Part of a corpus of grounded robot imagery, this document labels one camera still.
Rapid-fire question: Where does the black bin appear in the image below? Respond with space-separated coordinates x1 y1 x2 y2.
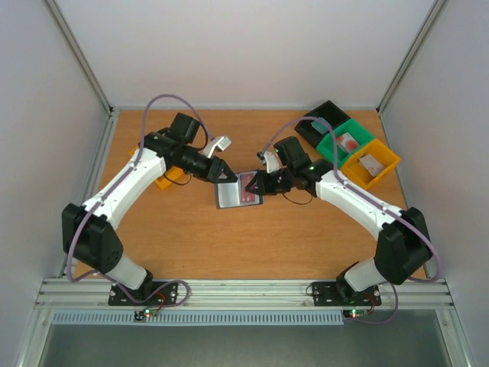
294 100 350 148

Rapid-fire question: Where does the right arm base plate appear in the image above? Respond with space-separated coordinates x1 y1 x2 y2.
306 281 382 307

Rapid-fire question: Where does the left controller board green LED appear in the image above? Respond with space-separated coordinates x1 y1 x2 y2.
133 308 159 322

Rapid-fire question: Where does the purple cable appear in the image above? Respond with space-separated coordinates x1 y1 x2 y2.
65 93 217 307
259 116 442 324

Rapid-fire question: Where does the yellow bin on left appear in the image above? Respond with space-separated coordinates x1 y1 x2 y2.
128 147 184 191

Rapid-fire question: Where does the white grey card stack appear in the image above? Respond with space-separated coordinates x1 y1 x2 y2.
359 154 384 177

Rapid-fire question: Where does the aluminium frame post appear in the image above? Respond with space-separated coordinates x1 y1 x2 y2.
43 0 113 117
376 0 449 114

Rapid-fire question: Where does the teal card stack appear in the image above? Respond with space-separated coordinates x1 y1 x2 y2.
311 118 329 135

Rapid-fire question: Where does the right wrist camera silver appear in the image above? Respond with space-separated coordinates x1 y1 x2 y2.
257 151 281 174

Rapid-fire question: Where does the slotted cable duct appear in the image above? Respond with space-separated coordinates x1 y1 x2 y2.
52 310 344 326

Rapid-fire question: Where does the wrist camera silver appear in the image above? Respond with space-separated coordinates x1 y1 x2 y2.
202 135 232 158
257 151 281 174

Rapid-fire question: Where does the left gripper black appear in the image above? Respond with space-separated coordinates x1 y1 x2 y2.
175 146 238 184

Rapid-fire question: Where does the right controller board green LED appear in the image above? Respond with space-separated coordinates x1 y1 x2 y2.
343 308 373 319

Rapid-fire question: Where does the green bin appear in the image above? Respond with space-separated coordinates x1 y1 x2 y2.
316 119 374 168

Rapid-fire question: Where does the blue leather card holder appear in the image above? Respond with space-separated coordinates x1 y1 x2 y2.
215 171 264 209

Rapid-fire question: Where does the aluminium frame post left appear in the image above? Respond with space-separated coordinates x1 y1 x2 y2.
43 0 113 117

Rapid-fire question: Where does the yellow bin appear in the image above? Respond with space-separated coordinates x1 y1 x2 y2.
341 138 401 190
128 147 184 191

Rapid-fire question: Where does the aluminium frame post right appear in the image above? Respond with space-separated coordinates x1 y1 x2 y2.
376 0 449 114

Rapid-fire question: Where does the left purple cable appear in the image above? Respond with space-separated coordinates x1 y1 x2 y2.
65 93 217 307

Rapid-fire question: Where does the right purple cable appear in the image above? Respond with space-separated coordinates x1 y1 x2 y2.
259 116 442 324

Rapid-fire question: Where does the aluminium rail front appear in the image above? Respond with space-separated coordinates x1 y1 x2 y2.
34 278 455 311

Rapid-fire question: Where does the white red card stack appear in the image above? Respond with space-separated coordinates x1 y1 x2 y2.
336 132 360 154

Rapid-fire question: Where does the yellow bin on right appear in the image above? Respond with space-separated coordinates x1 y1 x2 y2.
341 138 401 190

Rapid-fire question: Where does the controller board green led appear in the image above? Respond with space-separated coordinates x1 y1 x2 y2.
343 308 373 319
133 308 159 322

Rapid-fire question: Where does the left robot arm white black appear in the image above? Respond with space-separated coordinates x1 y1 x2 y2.
62 113 238 304

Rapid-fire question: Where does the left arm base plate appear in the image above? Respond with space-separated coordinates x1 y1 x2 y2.
108 281 180 307

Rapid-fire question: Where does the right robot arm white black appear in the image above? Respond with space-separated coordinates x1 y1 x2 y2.
245 137 433 304

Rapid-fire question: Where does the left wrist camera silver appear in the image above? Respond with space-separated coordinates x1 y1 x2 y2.
202 135 232 158

